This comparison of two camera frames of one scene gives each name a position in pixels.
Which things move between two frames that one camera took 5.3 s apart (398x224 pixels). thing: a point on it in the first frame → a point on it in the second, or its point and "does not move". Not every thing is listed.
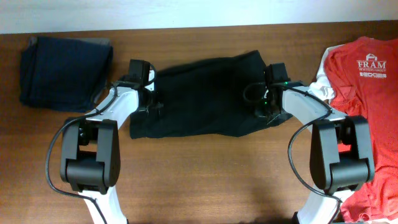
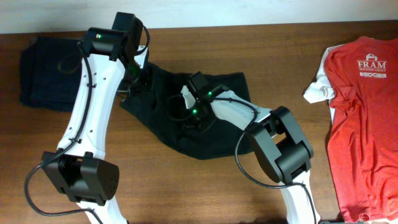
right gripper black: [263, 109] → [189, 117]
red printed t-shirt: [362, 74] does not move
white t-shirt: [321, 87] does not move
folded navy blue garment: [64, 74] does not move
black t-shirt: [203, 98] → [148, 93]
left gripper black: [152, 106] → [137, 78]
